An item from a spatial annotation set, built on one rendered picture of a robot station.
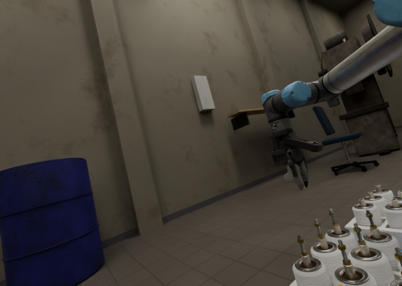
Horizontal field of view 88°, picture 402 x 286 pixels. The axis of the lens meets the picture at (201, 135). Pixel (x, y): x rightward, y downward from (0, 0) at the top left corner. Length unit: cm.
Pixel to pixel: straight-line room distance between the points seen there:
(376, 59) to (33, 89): 301
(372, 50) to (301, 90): 18
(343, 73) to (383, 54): 10
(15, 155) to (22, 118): 41
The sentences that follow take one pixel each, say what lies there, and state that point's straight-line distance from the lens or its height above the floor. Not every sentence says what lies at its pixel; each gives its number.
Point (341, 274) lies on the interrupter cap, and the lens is 76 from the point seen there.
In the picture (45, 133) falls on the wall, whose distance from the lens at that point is 290.
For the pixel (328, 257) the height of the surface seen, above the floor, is 24.
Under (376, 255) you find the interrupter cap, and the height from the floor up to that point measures 25.
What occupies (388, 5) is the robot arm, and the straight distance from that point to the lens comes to 48.
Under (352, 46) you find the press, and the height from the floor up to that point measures 198.
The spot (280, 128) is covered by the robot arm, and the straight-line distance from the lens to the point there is 79.
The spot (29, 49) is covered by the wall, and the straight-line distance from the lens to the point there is 333.
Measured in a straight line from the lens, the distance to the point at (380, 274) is 83.
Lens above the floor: 63
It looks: 8 degrees up
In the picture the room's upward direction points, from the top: 15 degrees counter-clockwise
